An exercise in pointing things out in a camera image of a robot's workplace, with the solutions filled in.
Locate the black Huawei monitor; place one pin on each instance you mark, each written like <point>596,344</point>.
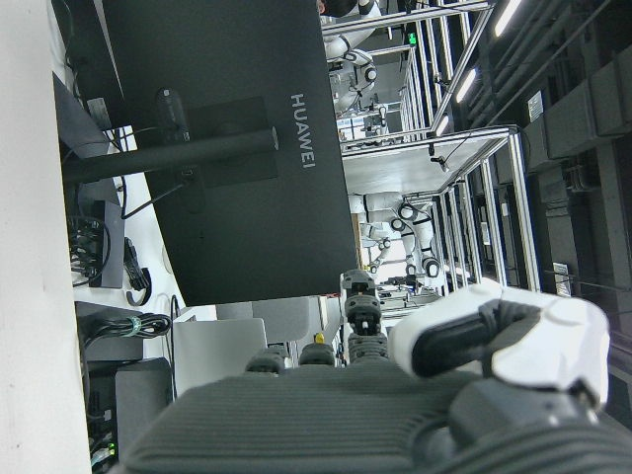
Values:
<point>237,59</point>

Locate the black monitor stand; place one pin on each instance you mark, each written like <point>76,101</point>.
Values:
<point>173,153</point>

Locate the white flat box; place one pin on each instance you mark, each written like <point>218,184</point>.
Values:
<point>217,345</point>

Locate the grey computer case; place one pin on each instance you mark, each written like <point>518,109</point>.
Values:
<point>143,395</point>

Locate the white humanoid robot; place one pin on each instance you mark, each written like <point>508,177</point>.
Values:
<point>415,232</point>
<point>365,71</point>

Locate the ceiling light strip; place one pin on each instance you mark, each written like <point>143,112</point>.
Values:
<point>506,17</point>
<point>466,84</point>

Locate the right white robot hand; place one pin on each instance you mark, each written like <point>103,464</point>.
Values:
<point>296,424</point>

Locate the aluminium frame structure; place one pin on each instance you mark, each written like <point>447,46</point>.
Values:
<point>523,207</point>

